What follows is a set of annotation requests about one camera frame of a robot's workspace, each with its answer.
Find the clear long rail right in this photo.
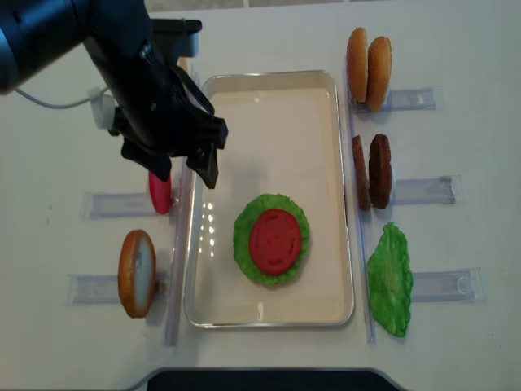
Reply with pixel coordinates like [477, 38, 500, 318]
[343, 56, 375, 345]

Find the white metal tray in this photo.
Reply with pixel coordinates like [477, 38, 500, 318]
[181, 70, 354, 328]

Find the bun slice far one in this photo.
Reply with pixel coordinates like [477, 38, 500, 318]
[346, 27, 368, 103]

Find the brown meat patty far one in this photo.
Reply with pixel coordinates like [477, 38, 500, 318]
[352, 135, 371, 211]

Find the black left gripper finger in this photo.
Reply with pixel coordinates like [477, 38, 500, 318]
[186, 144, 218, 189]
[121, 139, 172, 182]

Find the red tomato slice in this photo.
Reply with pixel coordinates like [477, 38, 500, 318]
[248, 209, 302, 275]
[148, 172, 173, 215]

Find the red tomato slice in rack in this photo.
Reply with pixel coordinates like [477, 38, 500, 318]
[148, 172, 173, 215]

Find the brown meat patty near pusher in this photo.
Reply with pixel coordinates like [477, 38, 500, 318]
[369, 134, 392, 209]

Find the white cable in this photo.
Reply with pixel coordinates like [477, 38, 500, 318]
[14, 86, 117, 130]

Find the bun slice near pusher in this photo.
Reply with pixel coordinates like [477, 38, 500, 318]
[366, 36, 392, 112]

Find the clear rack for left bun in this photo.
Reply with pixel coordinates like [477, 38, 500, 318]
[67, 272, 168, 306]

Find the clear rack for patties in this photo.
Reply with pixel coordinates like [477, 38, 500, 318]
[390, 175, 464, 205]

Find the clear rack for buns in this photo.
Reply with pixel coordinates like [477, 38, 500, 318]
[379, 86, 444, 112]

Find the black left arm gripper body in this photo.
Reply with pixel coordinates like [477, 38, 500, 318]
[85, 24, 228, 160]

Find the bun slice left rack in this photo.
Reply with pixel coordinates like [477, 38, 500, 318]
[117, 230, 156, 319]

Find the green lettuce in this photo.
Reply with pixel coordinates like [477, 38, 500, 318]
[233, 194, 311, 288]

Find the green lettuce leaf in rack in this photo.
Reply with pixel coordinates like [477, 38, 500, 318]
[367, 222, 414, 338]

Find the clear rack for tomato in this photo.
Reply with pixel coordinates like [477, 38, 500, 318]
[81, 192, 159, 221]

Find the clear rack for lettuce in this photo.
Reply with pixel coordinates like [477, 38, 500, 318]
[412, 268, 486, 303]

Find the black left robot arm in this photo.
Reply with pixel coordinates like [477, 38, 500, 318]
[1, 1, 228, 188]

